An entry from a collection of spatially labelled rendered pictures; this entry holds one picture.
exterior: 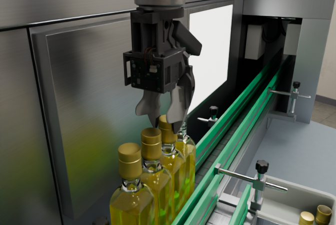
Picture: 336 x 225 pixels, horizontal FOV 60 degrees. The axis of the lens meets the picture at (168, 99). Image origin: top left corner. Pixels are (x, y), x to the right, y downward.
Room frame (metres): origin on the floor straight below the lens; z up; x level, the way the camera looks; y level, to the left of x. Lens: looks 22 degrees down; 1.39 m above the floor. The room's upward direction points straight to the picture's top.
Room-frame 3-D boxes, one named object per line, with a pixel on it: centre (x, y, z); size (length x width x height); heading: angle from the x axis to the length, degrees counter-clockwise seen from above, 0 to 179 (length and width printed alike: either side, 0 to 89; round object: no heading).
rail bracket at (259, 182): (0.57, -0.19, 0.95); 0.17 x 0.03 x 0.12; 61
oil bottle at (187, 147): (0.52, -0.02, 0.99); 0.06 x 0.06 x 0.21; 60
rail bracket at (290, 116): (1.13, -0.50, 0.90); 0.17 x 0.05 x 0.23; 61
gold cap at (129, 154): (0.37, 0.06, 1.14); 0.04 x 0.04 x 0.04
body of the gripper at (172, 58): (0.44, 0.02, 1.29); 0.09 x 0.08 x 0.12; 150
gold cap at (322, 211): (0.62, -0.43, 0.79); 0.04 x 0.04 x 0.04
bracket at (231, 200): (0.57, -0.18, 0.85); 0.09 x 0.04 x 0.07; 61
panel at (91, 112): (0.81, -0.03, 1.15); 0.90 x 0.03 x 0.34; 151
